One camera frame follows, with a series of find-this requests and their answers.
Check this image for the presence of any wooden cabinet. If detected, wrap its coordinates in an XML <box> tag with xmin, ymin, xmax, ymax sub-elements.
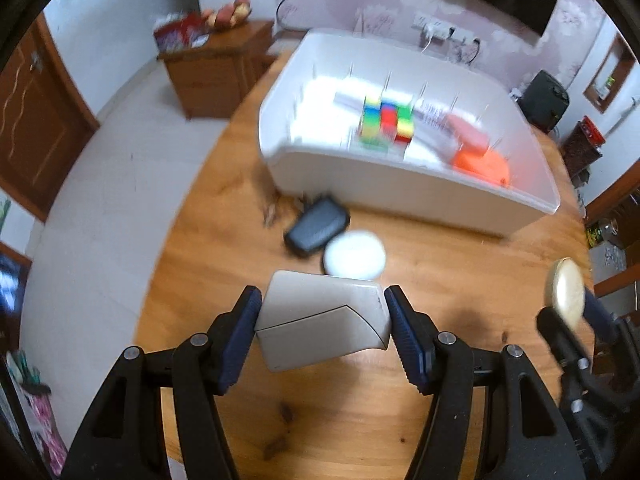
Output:
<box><xmin>157</xmin><ymin>20</ymin><xmax>276</xmax><ymax>120</ymax></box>

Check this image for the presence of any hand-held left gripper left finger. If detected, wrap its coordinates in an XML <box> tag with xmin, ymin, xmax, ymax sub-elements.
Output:
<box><xmin>60</xmin><ymin>285</ymin><xmax>264</xmax><ymax>480</ymax></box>

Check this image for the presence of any white round case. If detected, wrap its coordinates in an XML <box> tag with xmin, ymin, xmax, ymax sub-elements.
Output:
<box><xmin>322</xmin><ymin>231</ymin><xmax>387</xmax><ymax>281</ymax></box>

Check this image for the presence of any white wall power strip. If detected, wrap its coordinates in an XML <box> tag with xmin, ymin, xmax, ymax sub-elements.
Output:
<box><xmin>411</xmin><ymin>14</ymin><xmax>481</xmax><ymax>46</ymax></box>

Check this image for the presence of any pile of fruit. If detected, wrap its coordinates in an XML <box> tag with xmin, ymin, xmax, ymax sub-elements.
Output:
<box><xmin>200</xmin><ymin>0</ymin><xmax>253</xmax><ymax>30</ymax></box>

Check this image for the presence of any small beige cardboard box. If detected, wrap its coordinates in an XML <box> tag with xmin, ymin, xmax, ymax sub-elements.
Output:
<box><xmin>254</xmin><ymin>270</ymin><xmax>392</xmax><ymax>373</ymax></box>

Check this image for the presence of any wooden wall niche frame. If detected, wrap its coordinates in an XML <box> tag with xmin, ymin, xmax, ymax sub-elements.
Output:
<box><xmin>582</xmin><ymin>32</ymin><xmax>638</xmax><ymax>113</ymax></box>

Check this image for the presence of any white plastic storage bin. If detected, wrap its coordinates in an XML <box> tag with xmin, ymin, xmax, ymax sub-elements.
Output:
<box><xmin>257</xmin><ymin>29</ymin><xmax>561</xmax><ymax>238</ymax></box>

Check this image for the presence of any pink bottle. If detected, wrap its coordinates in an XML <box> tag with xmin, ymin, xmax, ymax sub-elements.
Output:
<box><xmin>445</xmin><ymin>112</ymin><xmax>492</xmax><ymax>156</ymax></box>

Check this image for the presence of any colourful puzzle cube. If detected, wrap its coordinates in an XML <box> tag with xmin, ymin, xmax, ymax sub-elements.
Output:
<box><xmin>357</xmin><ymin>94</ymin><xmax>417</xmax><ymax>153</ymax></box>

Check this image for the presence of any brown wooden door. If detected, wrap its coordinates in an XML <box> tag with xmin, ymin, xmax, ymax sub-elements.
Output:
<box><xmin>0</xmin><ymin>12</ymin><xmax>101</xmax><ymax>223</ymax></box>

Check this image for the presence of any orange plastic object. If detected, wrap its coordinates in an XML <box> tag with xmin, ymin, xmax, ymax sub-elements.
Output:
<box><xmin>452</xmin><ymin>150</ymin><xmax>512</xmax><ymax>188</ymax></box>

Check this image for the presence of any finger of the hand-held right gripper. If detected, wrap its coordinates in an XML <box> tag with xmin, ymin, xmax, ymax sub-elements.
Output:
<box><xmin>582</xmin><ymin>289</ymin><xmax>623</xmax><ymax>348</ymax></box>
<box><xmin>536</xmin><ymin>306</ymin><xmax>618</xmax><ymax>476</ymax></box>

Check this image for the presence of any gold cylindrical container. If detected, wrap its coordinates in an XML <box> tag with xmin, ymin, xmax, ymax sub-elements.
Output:
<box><xmin>546</xmin><ymin>257</ymin><xmax>587</xmax><ymax>325</ymax></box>

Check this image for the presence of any black power adapter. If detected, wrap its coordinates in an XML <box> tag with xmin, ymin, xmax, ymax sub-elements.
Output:
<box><xmin>283</xmin><ymin>196</ymin><xmax>351</xmax><ymax>260</ymax></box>

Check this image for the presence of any red printed box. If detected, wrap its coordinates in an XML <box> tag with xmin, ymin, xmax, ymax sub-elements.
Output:
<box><xmin>152</xmin><ymin>12</ymin><xmax>211</xmax><ymax>53</ymax></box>

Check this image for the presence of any floral cloth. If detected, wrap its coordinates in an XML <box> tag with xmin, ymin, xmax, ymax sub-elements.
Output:
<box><xmin>5</xmin><ymin>350</ymin><xmax>68</xmax><ymax>476</ymax></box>

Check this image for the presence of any black appliance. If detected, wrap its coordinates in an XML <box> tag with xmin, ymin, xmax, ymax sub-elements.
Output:
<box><xmin>517</xmin><ymin>70</ymin><xmax>572</xmax><ymax>135</ymax></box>

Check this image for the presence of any red patterned stand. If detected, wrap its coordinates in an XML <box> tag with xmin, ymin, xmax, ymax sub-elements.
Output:
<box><xmin>560</xmin><ymin>116</ymin><xmax>606</xmax><ymax>176</ymax></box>

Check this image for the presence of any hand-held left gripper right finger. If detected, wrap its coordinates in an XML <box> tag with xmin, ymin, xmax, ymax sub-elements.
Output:
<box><xmin>384</xmin><ymin>284</ymin><xmax>586</xmax><ymax>480</ymax></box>

